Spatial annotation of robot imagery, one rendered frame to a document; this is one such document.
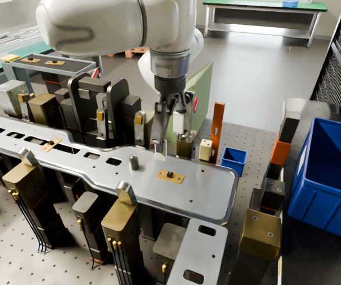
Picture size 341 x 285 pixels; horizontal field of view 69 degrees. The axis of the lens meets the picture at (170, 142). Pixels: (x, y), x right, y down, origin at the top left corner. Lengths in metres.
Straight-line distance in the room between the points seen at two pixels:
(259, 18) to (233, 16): 0.64
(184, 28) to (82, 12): 0.19
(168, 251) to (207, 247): 0.09
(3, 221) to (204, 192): 0.84
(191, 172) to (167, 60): 0.39
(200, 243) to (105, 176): 0.36
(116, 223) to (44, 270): 0.46
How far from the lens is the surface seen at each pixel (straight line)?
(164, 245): 0.66
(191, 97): 0.77
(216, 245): 0.65
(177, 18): 0.51
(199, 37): 1.45
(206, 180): 0.78
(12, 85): 1.27
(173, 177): 0.77
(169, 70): 0.54
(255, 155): 1.39
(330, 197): 0.65
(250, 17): 7.00
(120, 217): 0.64
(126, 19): 0.47
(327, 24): 7.04
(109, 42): 0.47
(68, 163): 0.89
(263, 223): 0.64
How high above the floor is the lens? 1.55
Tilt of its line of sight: 37 degrees down
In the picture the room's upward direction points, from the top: straight up
